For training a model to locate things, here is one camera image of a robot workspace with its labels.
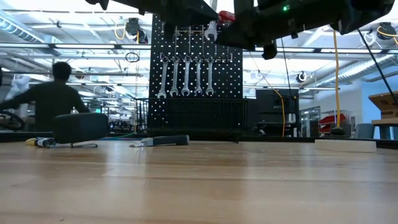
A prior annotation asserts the black round wheel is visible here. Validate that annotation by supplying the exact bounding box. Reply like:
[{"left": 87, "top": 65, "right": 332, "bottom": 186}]
[{"left": 0, "top": 110, "right": 26, "bottom": 131}]

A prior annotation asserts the white tape roll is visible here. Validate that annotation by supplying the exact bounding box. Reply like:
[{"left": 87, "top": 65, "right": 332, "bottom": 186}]
[{"left": 314, "top": 139, "right": 377, "bottom": 153}]

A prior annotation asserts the yellow black tape measure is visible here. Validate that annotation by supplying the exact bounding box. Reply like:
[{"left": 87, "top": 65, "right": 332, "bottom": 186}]
[{"left": 52, "top": 112, "right": 110, "bottom": 149}]

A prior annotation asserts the black hanging cable loop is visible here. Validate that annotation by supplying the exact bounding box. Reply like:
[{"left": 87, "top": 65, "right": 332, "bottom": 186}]
[{"left": 124, "top": 51, "right": 141, "bottom": 63}]

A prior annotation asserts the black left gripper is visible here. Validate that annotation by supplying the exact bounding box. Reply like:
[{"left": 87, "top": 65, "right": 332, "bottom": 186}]
[{"left": 136, "top": 0, "right": 220, "bottom": 40}]

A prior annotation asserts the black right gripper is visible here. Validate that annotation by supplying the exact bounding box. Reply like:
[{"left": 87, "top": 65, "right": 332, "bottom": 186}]
[{"left": 215, "top": 0, "right": 312, "bottom": 60}]

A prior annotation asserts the person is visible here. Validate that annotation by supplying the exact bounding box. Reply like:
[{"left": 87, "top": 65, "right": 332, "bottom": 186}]
[{"left": 0, "top": 61, "right": 91, "bottom": 132}]

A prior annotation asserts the yellow hanging cable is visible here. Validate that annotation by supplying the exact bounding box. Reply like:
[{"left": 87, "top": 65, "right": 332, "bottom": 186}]
[{"left": 248, "top": 52, "right": 286, "bottom": 138}]

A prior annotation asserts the black aluminium frame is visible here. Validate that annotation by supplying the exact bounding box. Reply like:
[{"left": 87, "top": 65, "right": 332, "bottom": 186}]
[{"left": 0, "top": 130, "right": 398, "bottom": 150}]

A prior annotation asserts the silver combination wrench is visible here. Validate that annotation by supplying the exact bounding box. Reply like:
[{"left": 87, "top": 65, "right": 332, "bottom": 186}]
[
  {"left": 169, "top": 55, "right": 180, "bottom": 98},
  {"left": 205, "top": 56, "right": 215, "bottom": 96},
  {"left": 204, "top": 20, "right": 218, "bottom": 42},
  {"left": 193, "top": 56, "right": 203, "bottom": 96},
  {"left": 157, "top": 55, "right": 169, "bottom": 100},
  {"left": 180, "top": 55, "right": 193, "bottom": 96}
]

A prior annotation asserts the black grey utility knife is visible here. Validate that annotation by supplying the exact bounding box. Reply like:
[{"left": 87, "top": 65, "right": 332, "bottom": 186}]
[{"left": 129, "top": 134, "right": 190, "bottom": 148}]

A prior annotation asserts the grey plastic bin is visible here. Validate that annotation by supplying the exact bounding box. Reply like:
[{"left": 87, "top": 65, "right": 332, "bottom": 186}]
[{"left": 354, "top": 123, "right": 376, "bottom": 139}]

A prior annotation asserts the black metal pegboard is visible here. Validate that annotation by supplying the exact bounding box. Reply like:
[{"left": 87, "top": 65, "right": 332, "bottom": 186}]
[{"left": 148, "top": 14, "right": 244, "bottom": 138}]

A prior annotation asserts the red plastic bin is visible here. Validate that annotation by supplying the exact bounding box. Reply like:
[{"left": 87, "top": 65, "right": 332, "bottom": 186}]
[{"left": 318, "top": 113, "right": 346, "bottom": 134}]

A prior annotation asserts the wooden workbench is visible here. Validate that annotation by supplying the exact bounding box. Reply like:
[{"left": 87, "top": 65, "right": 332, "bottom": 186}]
[{"left": 371, "top": 118, "right": 398, "bottom": 141}]

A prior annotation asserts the cardboard box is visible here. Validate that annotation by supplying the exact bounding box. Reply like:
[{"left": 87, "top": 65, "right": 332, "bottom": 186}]
[{"left": 368, "top": 91, "right": 398, "bottom": 119}]

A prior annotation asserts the black equipment cabinet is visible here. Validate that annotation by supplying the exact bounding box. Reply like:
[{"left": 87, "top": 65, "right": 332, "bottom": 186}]
[{"left": 255, "top": 88, "right": 301, "bottom": 138}]

